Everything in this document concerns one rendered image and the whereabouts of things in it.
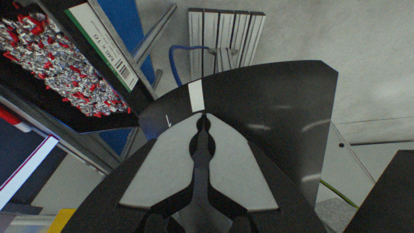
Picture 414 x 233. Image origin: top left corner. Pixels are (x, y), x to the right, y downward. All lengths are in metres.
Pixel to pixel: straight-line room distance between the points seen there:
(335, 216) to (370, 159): 2.37
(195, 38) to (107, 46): 0.80
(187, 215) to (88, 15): 0.28
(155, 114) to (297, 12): 1.11
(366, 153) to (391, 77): 1.19
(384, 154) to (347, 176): 1.50
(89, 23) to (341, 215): 0.59
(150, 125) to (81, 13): 0.16
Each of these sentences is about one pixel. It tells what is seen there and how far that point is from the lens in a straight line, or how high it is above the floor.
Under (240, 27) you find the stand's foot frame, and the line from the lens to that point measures 1.02.
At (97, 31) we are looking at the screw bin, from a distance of 0.27.
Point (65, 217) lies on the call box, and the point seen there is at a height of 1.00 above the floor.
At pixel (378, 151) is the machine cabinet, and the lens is 2.96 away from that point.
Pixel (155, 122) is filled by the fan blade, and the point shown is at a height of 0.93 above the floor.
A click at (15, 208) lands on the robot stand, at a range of 0.69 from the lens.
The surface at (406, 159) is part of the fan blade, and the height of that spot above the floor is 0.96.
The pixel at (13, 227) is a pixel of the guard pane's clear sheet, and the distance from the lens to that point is 1.46.
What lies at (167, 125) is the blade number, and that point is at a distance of 0.18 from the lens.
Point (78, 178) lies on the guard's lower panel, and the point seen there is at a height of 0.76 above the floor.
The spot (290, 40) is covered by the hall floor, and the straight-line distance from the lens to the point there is 1.25.
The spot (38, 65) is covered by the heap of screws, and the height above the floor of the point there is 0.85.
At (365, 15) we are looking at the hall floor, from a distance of 1.44.
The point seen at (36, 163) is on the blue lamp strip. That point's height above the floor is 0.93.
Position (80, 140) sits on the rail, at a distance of 0.56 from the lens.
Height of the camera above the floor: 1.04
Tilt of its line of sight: 41 degrees down
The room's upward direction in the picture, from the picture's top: 179 degrees counter-clockwise
